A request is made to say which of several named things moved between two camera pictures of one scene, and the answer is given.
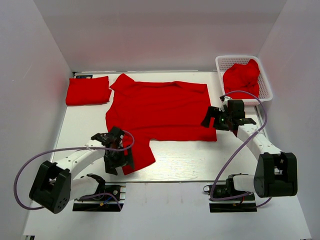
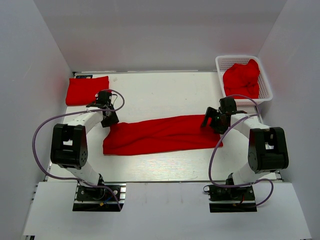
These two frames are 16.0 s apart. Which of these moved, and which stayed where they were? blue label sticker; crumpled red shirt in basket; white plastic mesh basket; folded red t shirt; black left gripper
Moved: black left gripper
Stayed: blue label sticker; crumpled red shirt in basket; folded red t shirt; white plastic mesh basket
